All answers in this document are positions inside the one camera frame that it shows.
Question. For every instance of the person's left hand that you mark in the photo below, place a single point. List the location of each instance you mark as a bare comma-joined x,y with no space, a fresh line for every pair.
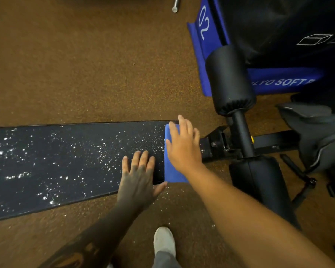
136,186

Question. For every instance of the person's right hand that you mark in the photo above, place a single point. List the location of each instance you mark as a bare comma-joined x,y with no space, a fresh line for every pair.
184,152

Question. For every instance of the person's left little finger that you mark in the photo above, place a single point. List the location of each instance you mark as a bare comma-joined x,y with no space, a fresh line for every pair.
125,165

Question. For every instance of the person's right little finger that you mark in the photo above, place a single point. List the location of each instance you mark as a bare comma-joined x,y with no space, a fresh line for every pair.
197,136

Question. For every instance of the person's left thumb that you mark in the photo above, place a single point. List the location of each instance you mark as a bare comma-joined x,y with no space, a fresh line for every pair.
160,188

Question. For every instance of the person's left middle finger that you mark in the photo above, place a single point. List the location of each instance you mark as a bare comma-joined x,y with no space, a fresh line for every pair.
143,161

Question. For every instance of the person's right thumb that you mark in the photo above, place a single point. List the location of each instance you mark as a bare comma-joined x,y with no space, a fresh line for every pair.
168,146

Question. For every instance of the person's right middle finger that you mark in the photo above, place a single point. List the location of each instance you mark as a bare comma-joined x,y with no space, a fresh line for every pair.
183,125

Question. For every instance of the blue cleaning cloth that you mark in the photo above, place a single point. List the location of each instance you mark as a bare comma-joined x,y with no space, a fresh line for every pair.
171,173

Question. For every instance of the person's left forearm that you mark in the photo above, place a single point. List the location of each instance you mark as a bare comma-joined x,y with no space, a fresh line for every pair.
100,240

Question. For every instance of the person's right forearm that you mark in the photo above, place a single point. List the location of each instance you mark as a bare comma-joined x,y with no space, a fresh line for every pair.
248,220

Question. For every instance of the white shoe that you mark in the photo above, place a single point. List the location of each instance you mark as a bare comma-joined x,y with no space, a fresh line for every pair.
164,240

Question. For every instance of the black foam roller pad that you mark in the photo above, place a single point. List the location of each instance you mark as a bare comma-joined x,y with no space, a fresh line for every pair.
230,80
263,186

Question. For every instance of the black bench pad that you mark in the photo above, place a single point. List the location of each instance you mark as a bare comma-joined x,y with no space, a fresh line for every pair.
58,164

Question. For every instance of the grey trouser leg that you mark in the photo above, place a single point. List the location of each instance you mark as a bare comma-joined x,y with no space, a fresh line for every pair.
166,260

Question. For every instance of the blue soft plyo box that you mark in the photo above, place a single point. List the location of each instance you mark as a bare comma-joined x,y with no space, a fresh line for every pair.
209,39

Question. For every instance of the dark grey bag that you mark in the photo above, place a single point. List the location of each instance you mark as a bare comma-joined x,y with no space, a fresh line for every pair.
315,131

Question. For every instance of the silver metal bar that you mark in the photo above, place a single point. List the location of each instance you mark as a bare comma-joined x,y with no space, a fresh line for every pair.
176,4

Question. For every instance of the black soft box white outline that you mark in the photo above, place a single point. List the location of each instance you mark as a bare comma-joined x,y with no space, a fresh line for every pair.
282,25

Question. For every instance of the black metal bench frame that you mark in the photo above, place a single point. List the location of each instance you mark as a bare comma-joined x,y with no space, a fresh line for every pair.
241,131

